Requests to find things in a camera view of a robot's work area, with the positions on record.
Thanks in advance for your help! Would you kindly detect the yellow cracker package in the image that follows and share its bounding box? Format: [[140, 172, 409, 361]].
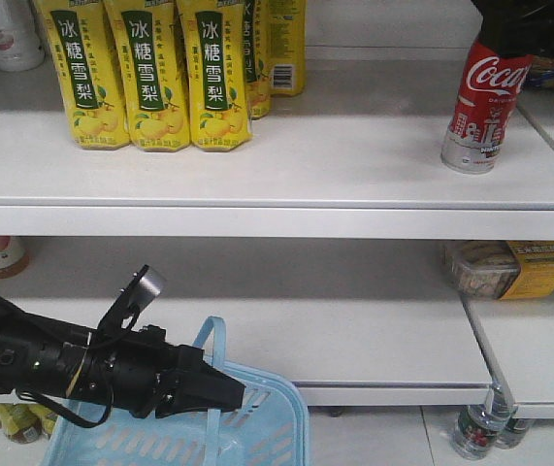
[[441, 240, 554, 300]]

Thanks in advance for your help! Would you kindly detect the white peach drink bottle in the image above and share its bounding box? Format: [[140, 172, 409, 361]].
[[0, 0, 45, 72]]

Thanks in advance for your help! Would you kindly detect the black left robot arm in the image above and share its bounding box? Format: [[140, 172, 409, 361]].
[[0, 289, 244, 418]]

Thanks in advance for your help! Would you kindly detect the orange C100 juice bottle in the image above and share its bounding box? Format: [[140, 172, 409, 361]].
[[0, 235, 30, 279]]

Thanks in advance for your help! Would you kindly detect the yellow pear drink bottle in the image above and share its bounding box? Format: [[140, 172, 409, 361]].
[[269, 0, 307, 96], [104, 1, 190, 152], [242, 0, 271, 120], [176, 0, 252, 151], [35, 1, 130, 150]]

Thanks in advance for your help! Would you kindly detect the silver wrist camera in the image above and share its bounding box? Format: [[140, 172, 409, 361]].
[[121, 265, 166, 313]]

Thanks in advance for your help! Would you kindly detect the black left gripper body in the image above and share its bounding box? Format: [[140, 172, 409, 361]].
[[68, 326, 209, 418]]

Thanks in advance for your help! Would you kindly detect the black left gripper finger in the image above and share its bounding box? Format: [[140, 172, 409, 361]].
[[154, 362, 245, 418]]

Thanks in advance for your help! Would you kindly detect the clear water bottle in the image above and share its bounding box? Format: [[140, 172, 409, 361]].
[[451, 383, 512, 460], [495, 416, 536, 449]]

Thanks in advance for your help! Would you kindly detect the light blue plastic basket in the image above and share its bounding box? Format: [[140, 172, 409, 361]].
[[42, 316, 311, 465]]

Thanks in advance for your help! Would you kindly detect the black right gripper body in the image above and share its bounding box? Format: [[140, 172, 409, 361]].
[[473, 0, 554, 56]]

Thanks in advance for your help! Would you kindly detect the red coca-cola bottle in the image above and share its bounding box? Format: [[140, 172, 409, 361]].
[[440, 40, 533, 175]]

